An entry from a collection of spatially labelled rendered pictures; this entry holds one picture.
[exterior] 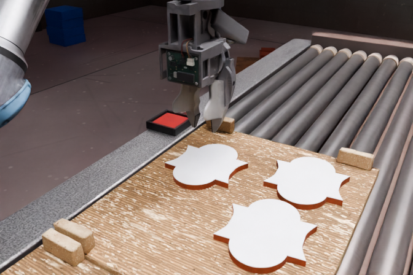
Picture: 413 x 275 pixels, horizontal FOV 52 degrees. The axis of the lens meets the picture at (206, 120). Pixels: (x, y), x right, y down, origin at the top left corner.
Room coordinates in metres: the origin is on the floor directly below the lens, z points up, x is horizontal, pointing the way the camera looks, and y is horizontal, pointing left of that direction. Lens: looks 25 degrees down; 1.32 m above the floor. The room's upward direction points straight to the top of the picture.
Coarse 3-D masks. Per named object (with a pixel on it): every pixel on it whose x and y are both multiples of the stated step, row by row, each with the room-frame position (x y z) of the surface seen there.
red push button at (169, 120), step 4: (164, 116) 0.85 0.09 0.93; (168, 116) 0.85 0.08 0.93; (172, 116) 0.85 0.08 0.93; (176, 116) 0.85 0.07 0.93; (180, 116) 0.85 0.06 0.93; (156, 120) 0.83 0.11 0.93; (160, 120) 0.83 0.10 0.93; (164, 120) 0.83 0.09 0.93; (168, 120) 0.83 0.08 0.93; (172, 120) 0.83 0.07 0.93; (176, 120) 0.83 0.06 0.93; (180, 120) 0.83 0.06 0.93; (184, 120) 0.83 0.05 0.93; (164, 124) 0.81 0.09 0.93; (168, 124) 0.81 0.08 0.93; (172, 124) 0.81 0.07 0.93; (176, 124) 0.81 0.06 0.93
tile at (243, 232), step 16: (240, 208) 0.49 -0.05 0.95; (256, 208) 0.49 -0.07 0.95; (272, 208) 0.49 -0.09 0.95; (288, 208) 0.49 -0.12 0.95; (240, 224) 0.46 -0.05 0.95; (256, 224) 0.46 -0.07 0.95; (272, 224) 0.46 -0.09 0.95; (288, 224) 0.46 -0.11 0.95; (304, 224) 0.46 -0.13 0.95; (224, 240) 0.43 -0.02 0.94; (240, 240) 0.43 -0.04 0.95; (256, 240) 0.43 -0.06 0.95; (272, 240) 0.43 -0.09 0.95; (288, 240) 0.43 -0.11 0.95; (304, 240) 0.43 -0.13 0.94; (240, 256) 0.40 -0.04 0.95; (256, 256) 0.40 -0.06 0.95; (272, 256) 0.40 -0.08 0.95; (288, 256) 0.40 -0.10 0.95; (256, 272) 0.38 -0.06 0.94
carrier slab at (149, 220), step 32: (160, 160) 0.65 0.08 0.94; (256, 160) 0.65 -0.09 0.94; (288, 160) 0.65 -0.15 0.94; (128, 192) 0.55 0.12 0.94; (160, 192) 0.55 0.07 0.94; (192, 192) 0.55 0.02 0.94; (224, 192) 0.55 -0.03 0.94; (256, 192) 0.55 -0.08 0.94; (352, 192) 0.55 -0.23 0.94; (96, 224) 0.47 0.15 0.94; (128, 224) 0.47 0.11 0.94; (160, 224) 0.47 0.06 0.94; (192, 224) 0.47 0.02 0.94; (224, 224) 0.47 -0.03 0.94; (320, 224) 0.47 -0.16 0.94; (352, 224) 0.47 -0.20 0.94; (96, 256) 0.41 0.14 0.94; (128, 256) 0.41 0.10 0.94; (160, 256) 0.41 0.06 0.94; (192, 256) 0.41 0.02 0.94; (224, 256) 0.41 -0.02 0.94; (320, 256) 0.41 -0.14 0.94
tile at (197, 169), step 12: (216, 144) 0.69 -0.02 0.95; (180, 156) 0.64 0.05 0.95; (192, 156) 0.64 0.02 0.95; (204, 156) 0.64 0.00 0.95; (216, 156) 0.64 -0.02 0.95; (228, 156) 0.64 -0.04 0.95; (168, 168) 0.62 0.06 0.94; (180, 168) 0.60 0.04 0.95; (192, 168) 0.60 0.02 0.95; (204, 168) 0.60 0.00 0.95; (216, 168) 0.60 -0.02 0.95; (228, 168) 0.60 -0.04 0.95; (240, 168) 0.61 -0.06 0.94; (180, 180) 0.57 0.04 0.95; (192, 180) 0.57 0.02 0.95; (204, 180) 0.57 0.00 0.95; (216, 180) 0.57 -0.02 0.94; (228, 180) 0.57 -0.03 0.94
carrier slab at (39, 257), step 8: (40, 248) 0.43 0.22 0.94; (32, 256) 0.41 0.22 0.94; (40, 256) 0.41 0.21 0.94; (48, 256) 0.41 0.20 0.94; (16, 264) 0.40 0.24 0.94; (24, 264) 0.40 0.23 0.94; (32, 264) 0.40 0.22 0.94; (40, 264) 0.40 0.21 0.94; (48, 264) 0.40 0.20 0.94; (56, 264) 0.40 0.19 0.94; (64, 264) 0.40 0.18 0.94; (80, 264) 0.40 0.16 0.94; (88, 264) 0.40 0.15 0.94; (8, 272) 0.38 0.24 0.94; (16, 272) 0.38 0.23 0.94; (24, 272) 0.38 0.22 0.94; (32, 272) 0.38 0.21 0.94; (40, 272) 0.38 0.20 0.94; (48, 272) 0.38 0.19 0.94; (56, 272) 0.38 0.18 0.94; (64, 272) 0.38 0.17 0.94; (72, 272) 0.38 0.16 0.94; (80, 272) 0.38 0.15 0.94; (88, 272) 0.38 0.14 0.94; (96, 272) 0.38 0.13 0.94; (104, 272) 0.38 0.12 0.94
